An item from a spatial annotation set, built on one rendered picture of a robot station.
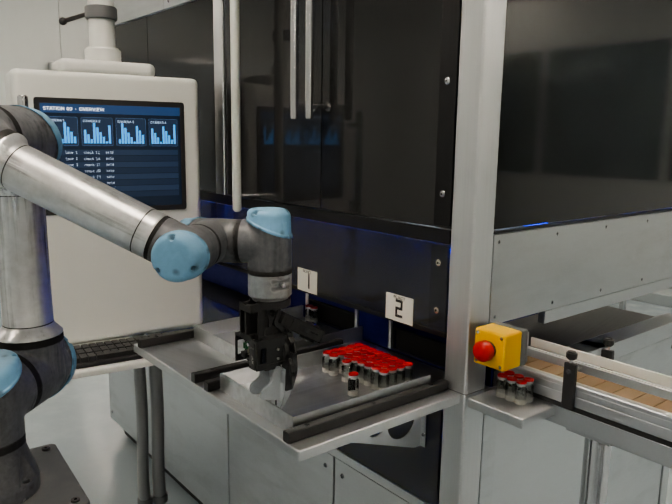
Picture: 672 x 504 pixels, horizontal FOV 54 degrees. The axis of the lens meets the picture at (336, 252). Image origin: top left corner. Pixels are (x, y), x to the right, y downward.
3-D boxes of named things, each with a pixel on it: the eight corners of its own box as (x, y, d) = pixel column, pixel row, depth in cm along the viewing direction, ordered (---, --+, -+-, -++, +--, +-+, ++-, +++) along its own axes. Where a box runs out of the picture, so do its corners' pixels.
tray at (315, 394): (349, 356, 154) (349, 342, 153) (430, 391, 134) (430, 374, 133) (220, 389, 133) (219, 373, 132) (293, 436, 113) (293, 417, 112)
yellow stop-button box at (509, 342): (495, 355, 132) (498, 320, 131) (526, 365, 127) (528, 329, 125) (471, 362, 127) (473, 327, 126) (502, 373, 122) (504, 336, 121)
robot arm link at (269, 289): (275, 266, 117) (302, 274, 111) (275, 291, 118) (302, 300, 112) (239, 271, 112) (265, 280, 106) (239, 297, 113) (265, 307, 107)
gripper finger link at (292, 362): (274, 385, 116) (273, 339, 115) (282, 383, 117) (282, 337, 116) (289, 394, 113) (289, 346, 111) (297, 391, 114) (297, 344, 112)
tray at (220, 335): (302, 316, 187) (302, 305, 186) (362, 339, 167) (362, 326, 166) (194, 338, 166) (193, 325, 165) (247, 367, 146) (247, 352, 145)
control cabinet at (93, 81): (185, 312, 219) (178, 71, 205) (205, 326, 203) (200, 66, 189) (19, 334, 193) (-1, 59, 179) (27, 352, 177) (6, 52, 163)
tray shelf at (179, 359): (292, 319, 191) (292, 313, 190) (483, 394, 137) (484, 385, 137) (133, 351, 161) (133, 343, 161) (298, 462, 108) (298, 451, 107)
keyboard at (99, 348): (190, 335, 193) (189, 327, 193) (207, 348, 181) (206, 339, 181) (43, 357, 172) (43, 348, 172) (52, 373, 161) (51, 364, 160)
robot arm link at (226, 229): (164, 221, 105) (230, 223, 104) (188, 213, 116) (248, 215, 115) (165, 269, 106) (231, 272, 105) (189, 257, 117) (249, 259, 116)
